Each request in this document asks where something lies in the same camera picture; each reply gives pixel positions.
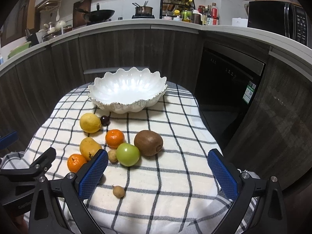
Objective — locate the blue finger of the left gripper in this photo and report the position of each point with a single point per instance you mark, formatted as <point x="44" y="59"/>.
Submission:
<point x="8" y="140"/>

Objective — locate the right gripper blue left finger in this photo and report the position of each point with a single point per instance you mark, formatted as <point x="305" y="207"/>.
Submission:
<point x="46" y="215"/>

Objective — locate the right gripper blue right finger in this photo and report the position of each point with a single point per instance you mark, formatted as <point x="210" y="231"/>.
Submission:
<point x="269" y="215"/>

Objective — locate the orange mandarin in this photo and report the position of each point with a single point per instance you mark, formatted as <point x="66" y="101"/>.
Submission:
<point x="114" y="138"/>
<point x="75" y="162"/>

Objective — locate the small tan longan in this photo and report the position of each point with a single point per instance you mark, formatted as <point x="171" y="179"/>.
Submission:
<point x="112" y="156"/>
<point x="118" y="191"/>

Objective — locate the yellow mango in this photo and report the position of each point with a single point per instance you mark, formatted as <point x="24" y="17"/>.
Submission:
<point x="89" y="147"/>

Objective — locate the green apple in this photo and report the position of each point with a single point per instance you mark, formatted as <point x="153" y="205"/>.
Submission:
<point x="127" y="154"/>

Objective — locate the brown kiwi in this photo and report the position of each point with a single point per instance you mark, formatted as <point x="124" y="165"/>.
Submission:
<point x="148" y="142"/>

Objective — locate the checkered white blue cloth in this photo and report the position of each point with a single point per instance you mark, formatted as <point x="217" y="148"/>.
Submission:
<point x="171" y="192"/>

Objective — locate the yellow lemon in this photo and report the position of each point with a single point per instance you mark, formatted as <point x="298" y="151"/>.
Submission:
<point x="90" y="123"/>

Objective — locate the green dish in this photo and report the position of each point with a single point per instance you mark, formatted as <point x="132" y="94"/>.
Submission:
<point x="19" y="49"/>

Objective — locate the dark cherry near bowl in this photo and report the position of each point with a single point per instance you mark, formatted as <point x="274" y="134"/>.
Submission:
<point x="105" y="120"/>

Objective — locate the black dishwasher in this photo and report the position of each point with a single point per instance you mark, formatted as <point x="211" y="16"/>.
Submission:
<point x="226" y="85"/>

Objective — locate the white teapot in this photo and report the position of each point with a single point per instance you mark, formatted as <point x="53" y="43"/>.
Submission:
<point x="60" y="24"/>

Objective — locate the white scalloped ceramic bowl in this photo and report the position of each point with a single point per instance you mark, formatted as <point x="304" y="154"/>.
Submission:
<point x="127" y="91"/>

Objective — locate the black wok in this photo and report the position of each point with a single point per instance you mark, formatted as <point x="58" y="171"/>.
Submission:
<point x="96" y="16"/>

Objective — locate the black microwave oven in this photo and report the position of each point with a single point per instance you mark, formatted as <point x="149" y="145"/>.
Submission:
<point x="283" y="18"/>

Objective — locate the red label sauce bottle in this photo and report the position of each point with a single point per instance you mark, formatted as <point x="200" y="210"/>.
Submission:
<point x="214" y="13"/>

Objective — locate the yellow lid jar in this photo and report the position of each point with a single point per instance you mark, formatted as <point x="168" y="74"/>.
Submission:
<point x="177" y="15"/>

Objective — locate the steel saucepan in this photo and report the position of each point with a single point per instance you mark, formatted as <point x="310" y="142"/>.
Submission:
<point x="143" y="10"/>

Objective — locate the black spice rack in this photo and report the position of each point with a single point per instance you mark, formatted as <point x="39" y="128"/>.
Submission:
<point x="167" y="7"/>

